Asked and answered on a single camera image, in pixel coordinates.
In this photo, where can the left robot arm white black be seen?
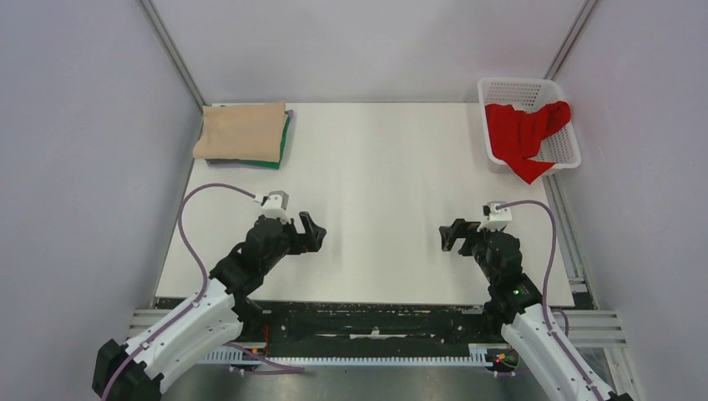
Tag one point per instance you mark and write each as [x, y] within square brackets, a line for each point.
[146, 365]

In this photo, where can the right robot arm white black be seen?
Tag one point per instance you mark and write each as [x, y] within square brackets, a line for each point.
[516, 309]

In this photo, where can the left corner aluminium post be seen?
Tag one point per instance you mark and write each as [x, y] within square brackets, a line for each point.
[174, 55]

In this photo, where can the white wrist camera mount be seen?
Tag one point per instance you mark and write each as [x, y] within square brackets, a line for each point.
[274, 205]
[496, 216]

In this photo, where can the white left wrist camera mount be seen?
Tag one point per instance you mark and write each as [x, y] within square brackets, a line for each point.
[274, 205]

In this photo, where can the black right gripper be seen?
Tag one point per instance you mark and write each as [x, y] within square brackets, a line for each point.
[460, 228]

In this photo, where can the grey folded t shirt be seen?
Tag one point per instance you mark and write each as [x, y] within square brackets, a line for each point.
[232, 162]

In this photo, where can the red t shirt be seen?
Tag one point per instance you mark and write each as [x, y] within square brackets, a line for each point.
[516, 136]

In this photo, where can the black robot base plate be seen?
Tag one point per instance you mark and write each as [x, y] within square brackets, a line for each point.
[370, 330]

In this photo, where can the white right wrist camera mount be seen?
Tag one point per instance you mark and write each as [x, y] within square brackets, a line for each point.
[496, 216]

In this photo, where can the aluminium frame rails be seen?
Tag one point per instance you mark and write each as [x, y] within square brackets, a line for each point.
[373, 264]

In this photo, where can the white plastic laundry basket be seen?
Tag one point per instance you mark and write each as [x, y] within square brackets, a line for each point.
[528, 95]

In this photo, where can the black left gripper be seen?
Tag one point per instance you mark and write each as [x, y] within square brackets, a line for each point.
[309, 241]

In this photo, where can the white slotted cable duct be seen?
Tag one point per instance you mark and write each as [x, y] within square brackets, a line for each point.
[475, 357]

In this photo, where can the corner aluminium post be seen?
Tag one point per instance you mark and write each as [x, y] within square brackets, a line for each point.
[581, 19]
[174, 55]

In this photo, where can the right corner aluminium post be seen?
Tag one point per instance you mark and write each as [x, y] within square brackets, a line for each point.
[581, 19]

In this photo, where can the beige t shirt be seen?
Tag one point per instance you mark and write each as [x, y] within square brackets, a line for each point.
[251, 132]

